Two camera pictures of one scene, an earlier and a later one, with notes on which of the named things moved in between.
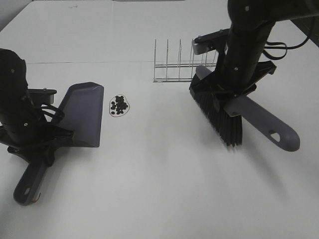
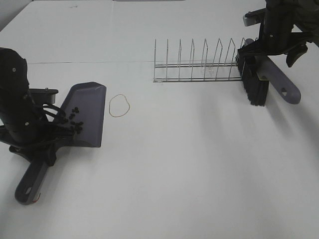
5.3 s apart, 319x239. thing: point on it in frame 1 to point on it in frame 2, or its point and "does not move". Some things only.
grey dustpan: x=82 y=107 does not move
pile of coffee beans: x=120 y=105 to x=77 y=126
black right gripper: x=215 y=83 to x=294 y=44
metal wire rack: x=179 y=72 does not move
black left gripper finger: x=50 y=153 does not move
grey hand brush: x=228 y=115 to x=257 y=70
